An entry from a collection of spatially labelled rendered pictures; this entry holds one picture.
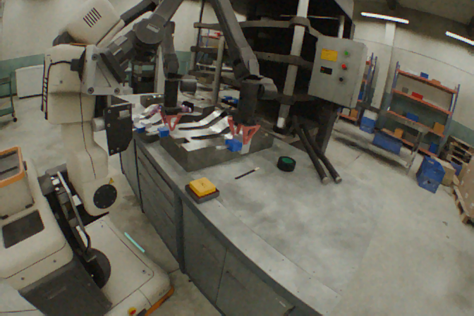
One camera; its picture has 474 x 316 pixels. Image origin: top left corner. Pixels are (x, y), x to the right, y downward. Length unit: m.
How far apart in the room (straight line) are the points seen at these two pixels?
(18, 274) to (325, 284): 0.75
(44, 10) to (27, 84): 2.56
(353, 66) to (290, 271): 1.07
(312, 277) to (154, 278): 0.74
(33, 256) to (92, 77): 0.46
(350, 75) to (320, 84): 0.20
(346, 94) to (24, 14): 8.67
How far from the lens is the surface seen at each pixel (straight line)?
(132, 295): 1.03
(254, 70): 0.64
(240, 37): 0.68
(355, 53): 1.25
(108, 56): 0.47
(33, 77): 7.39
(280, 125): 1.31
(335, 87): 1.27
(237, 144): 0.66
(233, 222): 0.57
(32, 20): 8.40
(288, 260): 0.53
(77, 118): 0.67
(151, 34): 0.52
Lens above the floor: 1.21
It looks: 22 degrees down
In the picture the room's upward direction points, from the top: 9 degrees clockwise
